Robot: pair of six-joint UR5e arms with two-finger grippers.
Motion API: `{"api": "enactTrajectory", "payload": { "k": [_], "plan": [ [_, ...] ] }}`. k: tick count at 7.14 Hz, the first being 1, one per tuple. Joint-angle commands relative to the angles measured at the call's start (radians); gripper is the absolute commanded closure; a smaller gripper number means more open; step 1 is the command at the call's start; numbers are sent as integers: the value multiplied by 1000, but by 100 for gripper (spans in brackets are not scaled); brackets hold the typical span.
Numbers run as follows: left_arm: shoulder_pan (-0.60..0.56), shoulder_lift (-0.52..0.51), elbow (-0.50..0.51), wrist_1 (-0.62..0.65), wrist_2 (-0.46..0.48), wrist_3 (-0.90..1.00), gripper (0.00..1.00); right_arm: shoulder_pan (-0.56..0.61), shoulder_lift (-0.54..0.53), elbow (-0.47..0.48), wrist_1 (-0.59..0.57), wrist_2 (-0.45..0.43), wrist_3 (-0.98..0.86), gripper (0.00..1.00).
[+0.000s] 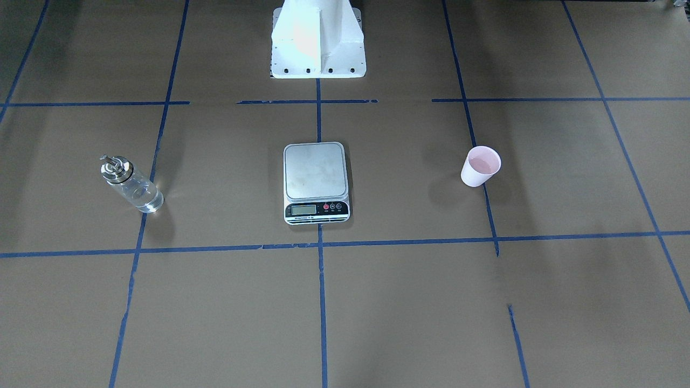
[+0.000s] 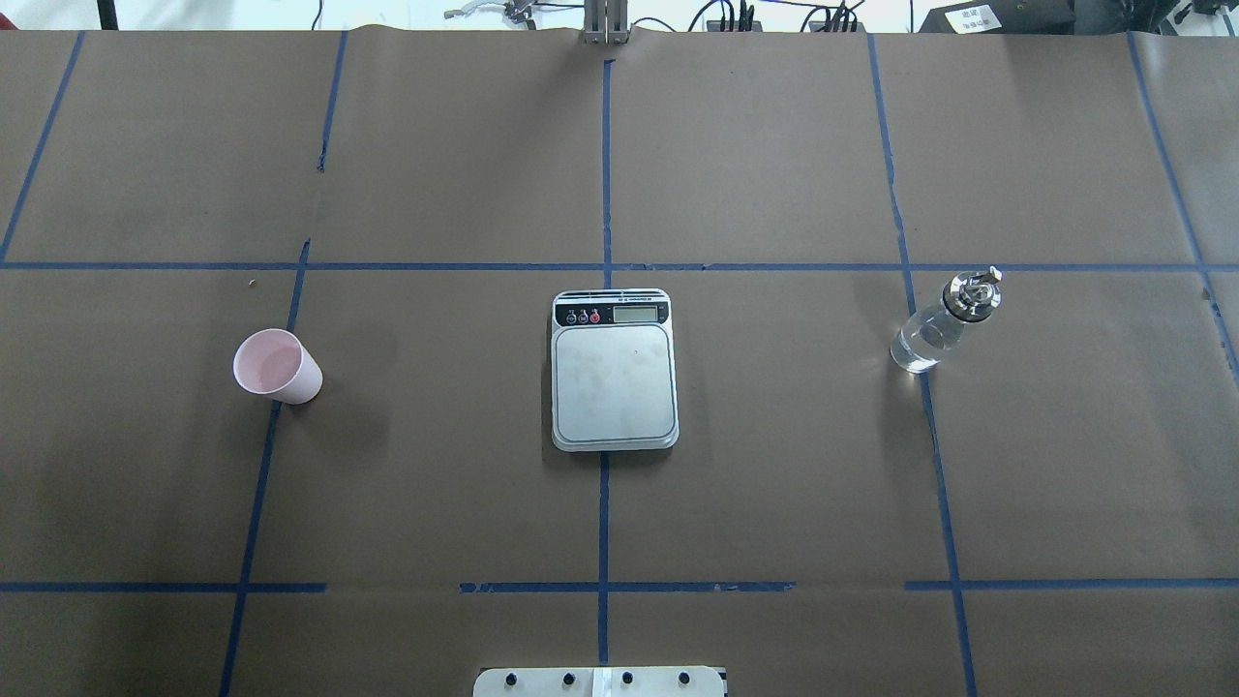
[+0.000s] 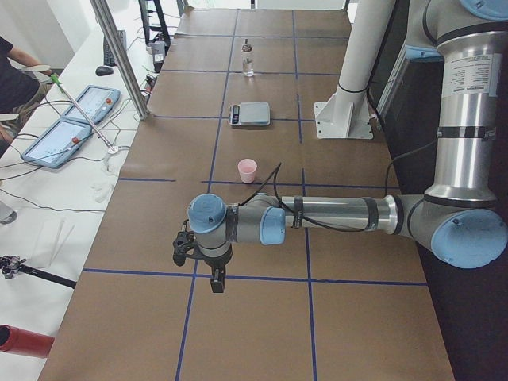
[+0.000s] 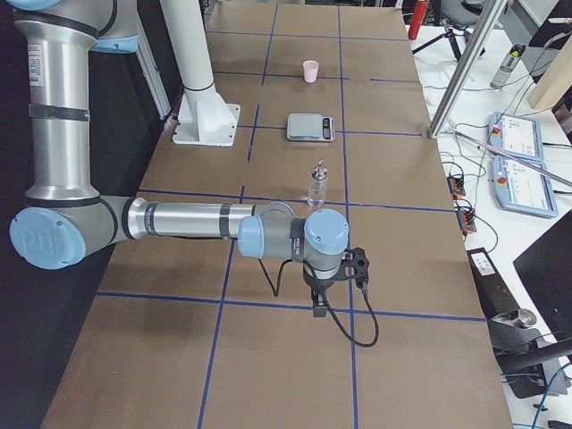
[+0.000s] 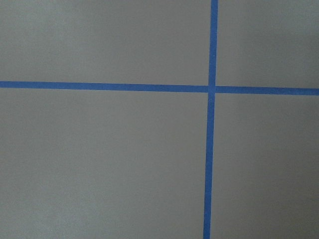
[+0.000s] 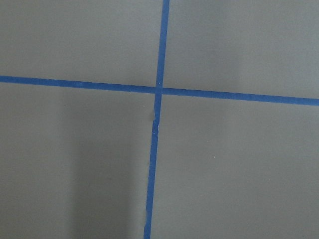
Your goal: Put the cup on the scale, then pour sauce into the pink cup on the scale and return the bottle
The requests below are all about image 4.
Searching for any orange black connector box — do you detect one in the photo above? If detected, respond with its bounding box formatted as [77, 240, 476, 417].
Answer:
[456, 206, 476, 237]
[447, 175, 466, 198]

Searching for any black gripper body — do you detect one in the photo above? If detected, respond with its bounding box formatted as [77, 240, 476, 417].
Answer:
[302, 264, 335, 299]

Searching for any pink paper cup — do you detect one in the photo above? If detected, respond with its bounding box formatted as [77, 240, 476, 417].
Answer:
[302, 60, 319, 83]

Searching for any black clamp stand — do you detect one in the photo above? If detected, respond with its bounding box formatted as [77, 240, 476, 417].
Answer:
[487, 311, 571, 399]

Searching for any glass sauce bottle metal spout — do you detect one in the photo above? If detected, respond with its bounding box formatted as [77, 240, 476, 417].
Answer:
[307, 160, 328, 206]

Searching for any aluminium frame post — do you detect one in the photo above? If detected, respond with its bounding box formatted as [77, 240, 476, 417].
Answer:
[427, 0, 512, 139]

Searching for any lower blue teach pendant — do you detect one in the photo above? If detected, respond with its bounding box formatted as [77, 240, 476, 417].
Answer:
[492, 156, 559, 218]

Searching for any black camera cable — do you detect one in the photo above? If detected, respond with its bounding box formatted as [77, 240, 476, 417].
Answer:
[257, 257, 380, 349]

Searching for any black monitor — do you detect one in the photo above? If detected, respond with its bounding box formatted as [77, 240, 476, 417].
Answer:
[514, 212, 571, 333]

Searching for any black box white label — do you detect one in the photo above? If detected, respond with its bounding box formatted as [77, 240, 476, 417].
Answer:
[467, 248, 519, 319]

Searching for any upper orange black connector box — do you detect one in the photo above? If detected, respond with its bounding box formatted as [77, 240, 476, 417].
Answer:
[447, 175, 466, 198]

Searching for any upper blue teach pendant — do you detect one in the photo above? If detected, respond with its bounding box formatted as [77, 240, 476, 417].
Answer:
[488, 112, 544, 160]

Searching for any black tripod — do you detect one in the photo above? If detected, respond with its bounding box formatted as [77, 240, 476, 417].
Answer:
[412, 20, 476, 62]

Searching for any clear water bottle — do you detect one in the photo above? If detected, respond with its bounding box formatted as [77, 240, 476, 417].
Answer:
[490, 44, 526, 89]

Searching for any blue teach pendant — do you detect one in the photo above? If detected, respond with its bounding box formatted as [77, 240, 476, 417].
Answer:
[488, 112, 544, 160]
[492, 156, 559, 218]

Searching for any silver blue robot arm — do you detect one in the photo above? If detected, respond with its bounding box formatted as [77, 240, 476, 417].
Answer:
[10, 1, 354, 316]

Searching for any red cylinder bottle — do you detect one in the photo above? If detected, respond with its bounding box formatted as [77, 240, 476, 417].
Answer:
[408, 0, 429, 40]

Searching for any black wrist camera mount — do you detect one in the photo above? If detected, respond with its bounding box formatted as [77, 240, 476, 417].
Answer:
[332, 247, 369, 288]

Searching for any lower orange black connector box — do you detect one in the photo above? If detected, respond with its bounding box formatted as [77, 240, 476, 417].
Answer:
[456, 206, 476, 237]

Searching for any silver digital kitchen scale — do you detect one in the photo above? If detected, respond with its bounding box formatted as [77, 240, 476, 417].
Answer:
[287, 114, 336, 142]

